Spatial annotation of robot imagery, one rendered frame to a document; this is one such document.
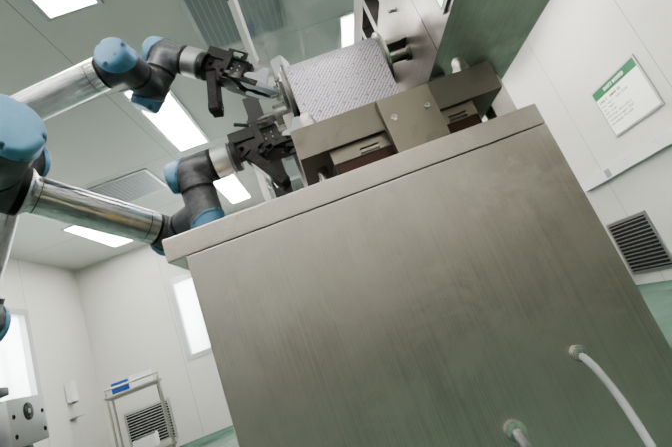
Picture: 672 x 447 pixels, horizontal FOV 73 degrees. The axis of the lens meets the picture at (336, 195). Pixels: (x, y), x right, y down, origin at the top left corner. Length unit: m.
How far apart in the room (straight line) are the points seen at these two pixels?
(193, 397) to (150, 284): 1.67
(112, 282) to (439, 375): 6.86
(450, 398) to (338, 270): 0.24
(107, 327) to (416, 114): 6.79
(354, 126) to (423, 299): 0.33
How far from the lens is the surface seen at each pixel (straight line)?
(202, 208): 1.02
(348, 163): 0.83
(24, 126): 0.89
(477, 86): 0.91
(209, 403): 6.88
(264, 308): 0.72
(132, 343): 7.21
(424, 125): 0.84
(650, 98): 4.25
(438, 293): 0.72
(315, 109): 1.09
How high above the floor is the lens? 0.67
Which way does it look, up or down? 16 degrees up
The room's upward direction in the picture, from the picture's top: 21 degrees counter-clockwise
